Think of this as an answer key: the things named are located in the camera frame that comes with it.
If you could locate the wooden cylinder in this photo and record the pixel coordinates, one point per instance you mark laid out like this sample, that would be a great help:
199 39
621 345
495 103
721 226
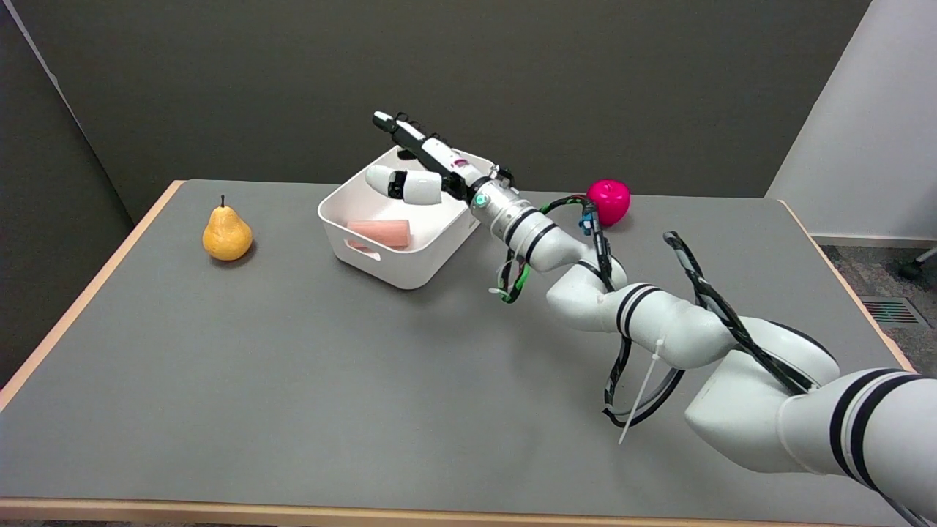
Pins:
381 232

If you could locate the red apple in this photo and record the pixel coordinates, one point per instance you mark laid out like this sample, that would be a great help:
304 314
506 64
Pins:
612 201

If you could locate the white plastic box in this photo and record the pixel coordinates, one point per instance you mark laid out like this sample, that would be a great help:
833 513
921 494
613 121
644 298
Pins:
410 219

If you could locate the black chair caster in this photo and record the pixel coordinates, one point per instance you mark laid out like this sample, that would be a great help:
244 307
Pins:
912 269

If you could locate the floor vent grille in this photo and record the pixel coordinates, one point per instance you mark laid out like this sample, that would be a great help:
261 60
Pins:
889 310

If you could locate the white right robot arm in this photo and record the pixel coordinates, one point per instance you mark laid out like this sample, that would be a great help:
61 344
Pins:
695 329

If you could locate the yellow pear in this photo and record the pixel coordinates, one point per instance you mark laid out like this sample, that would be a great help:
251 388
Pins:
227 233

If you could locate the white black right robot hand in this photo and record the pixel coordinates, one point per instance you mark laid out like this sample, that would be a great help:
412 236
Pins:
428 165

